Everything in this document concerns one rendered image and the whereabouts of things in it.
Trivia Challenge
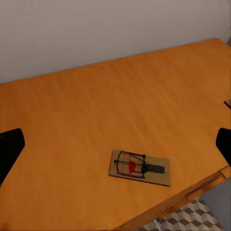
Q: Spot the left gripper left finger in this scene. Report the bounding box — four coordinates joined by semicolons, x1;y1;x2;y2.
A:
0;128;25;185

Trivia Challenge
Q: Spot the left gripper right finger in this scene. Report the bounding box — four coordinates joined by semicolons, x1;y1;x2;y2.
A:
216;128;231;167

